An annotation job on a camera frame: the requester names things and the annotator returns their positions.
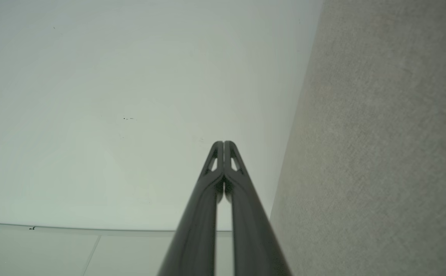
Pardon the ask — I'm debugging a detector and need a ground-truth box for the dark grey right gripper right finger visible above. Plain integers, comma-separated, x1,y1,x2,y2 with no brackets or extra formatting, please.
224,140,293,276

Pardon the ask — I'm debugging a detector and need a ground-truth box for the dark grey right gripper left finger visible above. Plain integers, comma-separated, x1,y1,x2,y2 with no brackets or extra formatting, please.
158,141,224,276

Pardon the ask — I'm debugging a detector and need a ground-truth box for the grey fabric sofa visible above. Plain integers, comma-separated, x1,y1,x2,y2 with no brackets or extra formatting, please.
270,0,446,276

